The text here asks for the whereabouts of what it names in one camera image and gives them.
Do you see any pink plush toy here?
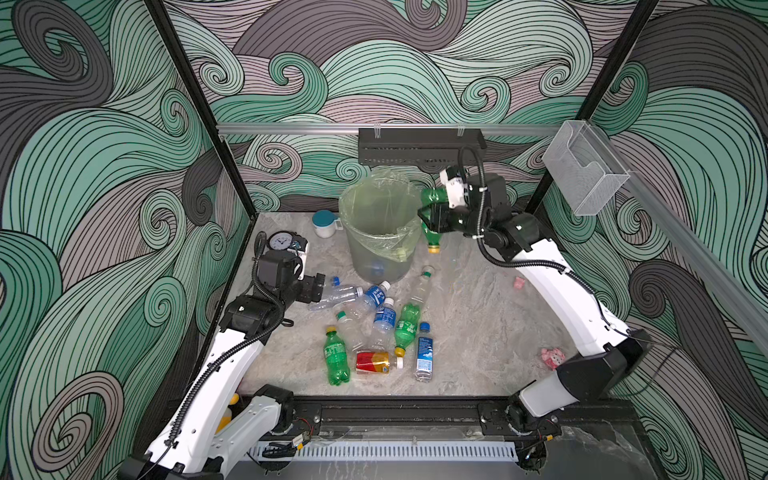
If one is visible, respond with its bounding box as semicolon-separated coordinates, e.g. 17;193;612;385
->
540;348;567;371

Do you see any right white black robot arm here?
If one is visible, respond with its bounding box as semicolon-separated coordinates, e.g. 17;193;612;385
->
418;167;652;426

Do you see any Pocari Sweat bottle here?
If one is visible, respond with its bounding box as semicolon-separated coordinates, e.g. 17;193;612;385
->
370;297;396;351

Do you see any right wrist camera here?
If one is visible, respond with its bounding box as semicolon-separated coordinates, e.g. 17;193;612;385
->
439;166;467;209

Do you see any clear bottle green cap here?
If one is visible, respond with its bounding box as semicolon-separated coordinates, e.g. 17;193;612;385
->
410;268;434;306

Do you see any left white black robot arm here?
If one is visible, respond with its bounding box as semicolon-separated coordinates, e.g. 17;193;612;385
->
117;246;325;479

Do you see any clear acrylic wall holder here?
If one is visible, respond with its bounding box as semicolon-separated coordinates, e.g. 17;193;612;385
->
543;120;630;217

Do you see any yellow plush toy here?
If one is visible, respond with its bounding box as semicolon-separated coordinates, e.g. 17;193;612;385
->
215;393;240;434

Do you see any clear bottle green band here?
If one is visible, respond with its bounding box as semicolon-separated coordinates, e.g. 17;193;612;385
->
335;310;366;352

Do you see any white slotted cable duct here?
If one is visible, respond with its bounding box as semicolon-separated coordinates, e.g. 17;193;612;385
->
277;441;518;463

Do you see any blue label bottle white cap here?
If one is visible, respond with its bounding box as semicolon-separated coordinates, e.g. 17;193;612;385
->
348;281;391;320

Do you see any red yellow label bottle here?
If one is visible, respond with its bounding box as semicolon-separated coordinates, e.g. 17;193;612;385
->
355;351;404;374

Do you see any green Sprite bottle yellow cap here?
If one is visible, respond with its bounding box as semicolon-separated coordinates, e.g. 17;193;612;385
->
323;326;351;386

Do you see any blue label water bottle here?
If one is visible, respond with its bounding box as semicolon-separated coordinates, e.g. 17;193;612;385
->
414;322;434;382

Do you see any black wall shelf tray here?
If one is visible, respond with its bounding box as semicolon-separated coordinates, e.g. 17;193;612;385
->
357;127;487;169

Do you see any teal lid white jar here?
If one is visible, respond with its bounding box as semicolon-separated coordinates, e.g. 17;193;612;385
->
311;210;343;239

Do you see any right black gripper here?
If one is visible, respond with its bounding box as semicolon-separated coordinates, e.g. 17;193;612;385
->
422;197;498;239

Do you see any mesh bin with green bag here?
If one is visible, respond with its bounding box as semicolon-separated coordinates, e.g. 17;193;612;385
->
338;167;422;284

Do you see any clear bottle white cap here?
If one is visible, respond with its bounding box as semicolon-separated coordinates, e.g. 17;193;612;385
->
308;285;363;311

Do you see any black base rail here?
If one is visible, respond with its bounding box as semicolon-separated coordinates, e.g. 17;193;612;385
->
263;395;637;439

